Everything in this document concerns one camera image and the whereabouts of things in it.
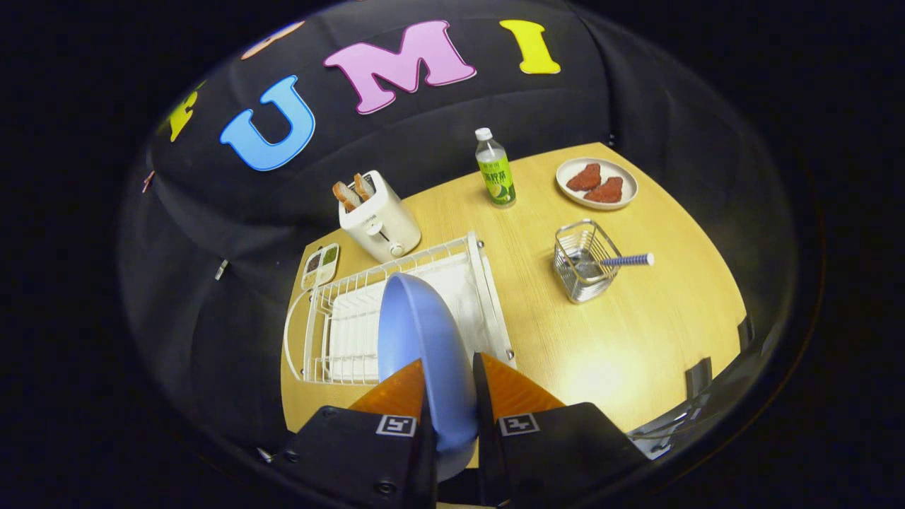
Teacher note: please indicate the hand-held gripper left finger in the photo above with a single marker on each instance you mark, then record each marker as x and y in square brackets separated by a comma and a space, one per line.
[368, 452]

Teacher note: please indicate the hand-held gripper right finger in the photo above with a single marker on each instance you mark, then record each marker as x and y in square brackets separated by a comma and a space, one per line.
[488, 438]

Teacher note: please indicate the blue plate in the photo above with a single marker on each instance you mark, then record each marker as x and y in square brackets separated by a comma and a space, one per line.
[424, 332]

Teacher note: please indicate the small white dish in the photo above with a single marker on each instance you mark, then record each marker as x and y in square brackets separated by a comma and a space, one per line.
[626, 173]

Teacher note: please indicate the white compartment seasoning tray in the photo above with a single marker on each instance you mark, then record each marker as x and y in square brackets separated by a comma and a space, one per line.
[319, 267]

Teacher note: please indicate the black table clamp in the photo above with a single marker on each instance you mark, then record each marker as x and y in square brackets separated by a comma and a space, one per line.
[744, 331]
[698, 378]

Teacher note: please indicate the white toaster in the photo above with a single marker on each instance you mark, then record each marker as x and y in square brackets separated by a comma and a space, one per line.
[385, 219]

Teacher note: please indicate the silver clip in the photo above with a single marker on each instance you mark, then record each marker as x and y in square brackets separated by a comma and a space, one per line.
[221, 268]

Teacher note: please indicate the toasted bread slice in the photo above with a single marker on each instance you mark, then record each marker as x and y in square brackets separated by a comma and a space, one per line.
[364, 186]
[346, 196]

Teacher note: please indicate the green label drink bottle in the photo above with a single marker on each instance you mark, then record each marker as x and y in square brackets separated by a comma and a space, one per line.
[496, 177]

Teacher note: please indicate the red meat slice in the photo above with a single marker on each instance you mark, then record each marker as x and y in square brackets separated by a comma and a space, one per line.
[605, 190]
[585, 177]

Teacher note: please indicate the red clip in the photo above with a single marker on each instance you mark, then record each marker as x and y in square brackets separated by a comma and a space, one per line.
[147, 181]

